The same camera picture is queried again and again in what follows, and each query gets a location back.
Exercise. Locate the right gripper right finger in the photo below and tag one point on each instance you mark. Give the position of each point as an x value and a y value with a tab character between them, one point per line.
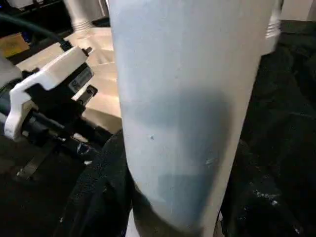
271	207

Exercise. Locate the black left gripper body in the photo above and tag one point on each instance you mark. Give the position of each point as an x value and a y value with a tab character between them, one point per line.
54	108

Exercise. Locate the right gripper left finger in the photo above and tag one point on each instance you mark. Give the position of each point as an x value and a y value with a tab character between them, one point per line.
98	197

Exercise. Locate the white plastic table top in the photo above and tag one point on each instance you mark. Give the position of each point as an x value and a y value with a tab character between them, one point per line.
106	74

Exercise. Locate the white plastic table leg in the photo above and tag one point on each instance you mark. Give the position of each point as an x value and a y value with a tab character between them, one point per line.
271	29
84	12
187	98

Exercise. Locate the black plastic mat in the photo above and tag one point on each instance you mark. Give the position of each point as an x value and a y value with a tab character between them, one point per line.
291	123

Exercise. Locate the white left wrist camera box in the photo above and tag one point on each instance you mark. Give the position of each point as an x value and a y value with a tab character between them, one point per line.
49	74

